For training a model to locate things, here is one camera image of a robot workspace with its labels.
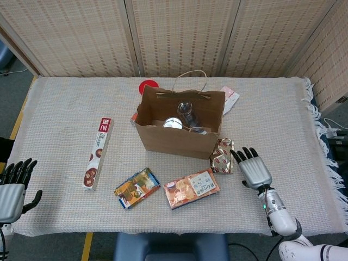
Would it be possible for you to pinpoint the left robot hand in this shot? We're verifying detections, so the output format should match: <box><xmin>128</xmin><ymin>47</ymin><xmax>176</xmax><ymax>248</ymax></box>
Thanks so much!
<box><xmin>0</xmin><ymin>159</ymin><xmax>44</xmax><ymax>225</ymax></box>

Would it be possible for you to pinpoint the long white cookie box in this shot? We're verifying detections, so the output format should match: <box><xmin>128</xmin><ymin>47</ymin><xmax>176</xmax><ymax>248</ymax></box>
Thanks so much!
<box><xmin>82</xmin><ymin>117</ymin><xmax>115</xmax><ymax>191</ymax></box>

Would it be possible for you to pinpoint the woven folding screen panel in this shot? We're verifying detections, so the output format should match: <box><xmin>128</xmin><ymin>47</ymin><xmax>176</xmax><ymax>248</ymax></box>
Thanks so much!
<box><xmin>0</xmin><ymin>0</ymin><xmax>136</xmax><ymax>78</ymax></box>
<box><xmin>220</xmin><ymin>0</ymin><xmax>338</xmax><ymax>78</ymax></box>
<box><xmin>132</xmin><ymin>0</ymin><xmax>241</xmax><ymax>78</ymax></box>
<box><xmin>288</xmin><ymin>0</ymin><xmax>348</xmax><ymax>112</ymax></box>

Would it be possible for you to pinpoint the brown paper bag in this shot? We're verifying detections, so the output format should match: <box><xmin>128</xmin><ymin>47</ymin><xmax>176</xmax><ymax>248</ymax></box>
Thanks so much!
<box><xmin>134</xmin><ymin>70</ymin><xmax>227</xmax><ymax>160</ymax></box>

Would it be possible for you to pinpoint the orange green folded carton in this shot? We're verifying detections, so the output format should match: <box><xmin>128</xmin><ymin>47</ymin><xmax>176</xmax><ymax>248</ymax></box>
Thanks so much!
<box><xmin>114</xmin><ymin>167</ymin><xmax>161</xmax><ymax>210</ymax></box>

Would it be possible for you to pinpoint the white woven tablecloth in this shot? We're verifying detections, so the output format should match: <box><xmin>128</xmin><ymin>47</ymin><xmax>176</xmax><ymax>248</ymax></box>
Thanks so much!
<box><xmin>5</xmin><ymin>76</ymin><xmax>346</xmax><ymax>237</ymax></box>

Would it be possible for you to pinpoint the red round lid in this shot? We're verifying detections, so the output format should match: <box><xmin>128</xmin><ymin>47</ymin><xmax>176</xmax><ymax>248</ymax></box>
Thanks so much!
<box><xmin>138</xmin><ymin>79</ymin><xmax>160</xmax><ymax>96</ymax></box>

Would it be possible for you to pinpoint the orange cookie package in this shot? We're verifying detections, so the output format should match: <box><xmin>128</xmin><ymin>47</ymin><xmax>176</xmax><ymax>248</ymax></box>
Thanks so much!
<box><xmin>164</xmin><ymin>168</ymin><xmax>220</xmax><ymax>210</ymax></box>

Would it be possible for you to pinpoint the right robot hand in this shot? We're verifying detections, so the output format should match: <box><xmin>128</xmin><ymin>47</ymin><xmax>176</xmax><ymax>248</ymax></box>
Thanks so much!
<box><xmin>229</xmin><ymin>147</ymin><xmax>273</xmax><ymax>190</ymax></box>

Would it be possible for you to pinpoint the white power strip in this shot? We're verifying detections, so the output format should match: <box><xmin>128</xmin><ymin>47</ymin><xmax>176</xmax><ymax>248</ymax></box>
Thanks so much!
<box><xmin>323</xmin><ymin>118</ymin><xmax>348</xmax><ymax>139</ymax></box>

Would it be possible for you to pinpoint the blue padded chair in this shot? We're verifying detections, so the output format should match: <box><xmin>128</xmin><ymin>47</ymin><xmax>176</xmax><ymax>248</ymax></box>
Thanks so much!
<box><xmin>113</xmin><ymin>233</ymin><xmax>229</xmax><ymax>261</ymax></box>

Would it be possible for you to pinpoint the gold-red foil packet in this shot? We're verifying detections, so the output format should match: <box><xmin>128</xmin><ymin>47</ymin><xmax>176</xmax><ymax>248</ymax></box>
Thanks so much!
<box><xmin>209</xmin><ymin>138</ymin><xmax>235</xmax><ymax>175</ymax></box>

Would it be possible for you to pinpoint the clear plastic bottle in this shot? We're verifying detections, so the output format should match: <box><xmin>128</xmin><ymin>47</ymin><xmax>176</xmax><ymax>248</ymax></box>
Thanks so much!
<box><xmin>177</xmin><ymin>102</ymin><xmax>207</xmax><ymax>134</ymax></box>

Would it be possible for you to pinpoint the black box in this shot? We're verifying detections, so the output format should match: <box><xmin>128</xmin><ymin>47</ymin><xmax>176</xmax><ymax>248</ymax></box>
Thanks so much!
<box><xmin>0</xmin><ymin>137</ymin><xmax>14</xmax><ymax>164</ymax></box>

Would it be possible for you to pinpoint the black floor cable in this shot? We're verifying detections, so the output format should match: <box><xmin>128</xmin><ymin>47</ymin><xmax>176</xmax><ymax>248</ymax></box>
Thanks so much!
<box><xmin>228</xmin><ymin>243</ymin><xmax>259</xmax><ymax>261</ymax></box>

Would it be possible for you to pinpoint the white pink packet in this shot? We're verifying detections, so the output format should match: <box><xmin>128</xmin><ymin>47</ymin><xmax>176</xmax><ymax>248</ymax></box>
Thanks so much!
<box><xmin>219</xmin><ymin>85</ymin><xmax>240</xmax><ymax>116</ymax></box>

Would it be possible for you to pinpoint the black device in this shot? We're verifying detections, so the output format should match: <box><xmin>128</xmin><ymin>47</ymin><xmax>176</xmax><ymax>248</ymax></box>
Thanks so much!
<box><xmin>327</xmin><ymin>137</ymin><xmax>348</xmax><ymax>164</ymax></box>

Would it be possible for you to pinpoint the green can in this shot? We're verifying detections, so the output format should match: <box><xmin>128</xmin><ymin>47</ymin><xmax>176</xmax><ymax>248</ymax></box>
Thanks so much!
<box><xmin>163</xmin><ymin>116</ymin><xmax>184</xmax><ymax>130</ymax></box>

